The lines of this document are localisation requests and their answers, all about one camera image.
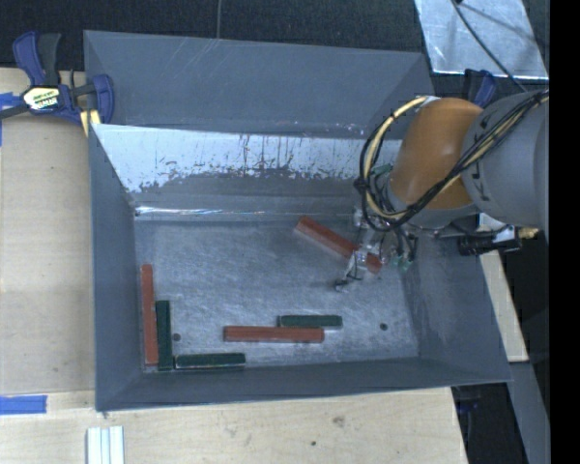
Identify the red-brown flat block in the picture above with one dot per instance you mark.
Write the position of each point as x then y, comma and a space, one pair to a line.
324, 237
149, 317
270, 334

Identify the pale wood flat board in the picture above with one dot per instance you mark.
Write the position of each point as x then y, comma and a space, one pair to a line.
43, 259

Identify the dark green flat block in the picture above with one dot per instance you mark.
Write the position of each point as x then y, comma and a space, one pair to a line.
164, 336
311, 321
210, 360

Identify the black cylinder on white bracket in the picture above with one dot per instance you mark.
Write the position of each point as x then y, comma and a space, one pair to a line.
483, 243

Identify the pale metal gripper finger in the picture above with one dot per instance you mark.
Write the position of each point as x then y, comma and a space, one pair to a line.
344, 282
361, 265

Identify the grey metal bin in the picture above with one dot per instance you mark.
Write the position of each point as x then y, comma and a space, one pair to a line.
270, 278

